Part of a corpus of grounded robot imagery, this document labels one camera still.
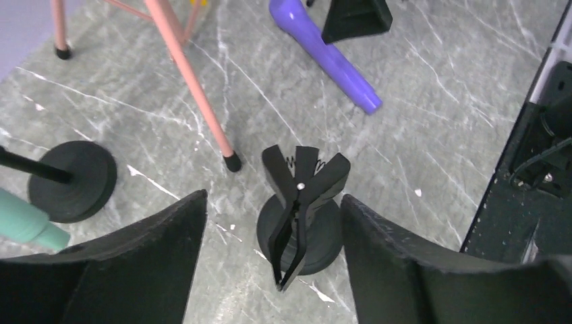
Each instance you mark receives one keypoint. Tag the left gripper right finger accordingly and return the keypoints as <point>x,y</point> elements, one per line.
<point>397,276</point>

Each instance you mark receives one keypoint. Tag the mint green toy microphone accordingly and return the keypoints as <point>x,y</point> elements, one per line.
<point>24,223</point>

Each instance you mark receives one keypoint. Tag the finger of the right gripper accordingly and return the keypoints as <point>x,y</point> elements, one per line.
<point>356,18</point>

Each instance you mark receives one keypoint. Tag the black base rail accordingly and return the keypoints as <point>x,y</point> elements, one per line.
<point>525,212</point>

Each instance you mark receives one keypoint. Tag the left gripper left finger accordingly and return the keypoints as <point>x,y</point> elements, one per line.
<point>141,273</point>

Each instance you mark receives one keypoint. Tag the black round-base mic stand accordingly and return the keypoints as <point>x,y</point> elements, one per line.
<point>299,226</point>
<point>71,182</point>

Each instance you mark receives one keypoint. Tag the purple toy microphone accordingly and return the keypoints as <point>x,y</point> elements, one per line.
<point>291,17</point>

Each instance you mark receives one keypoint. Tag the yellow cube near stand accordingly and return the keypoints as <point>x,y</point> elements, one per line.
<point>199,2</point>

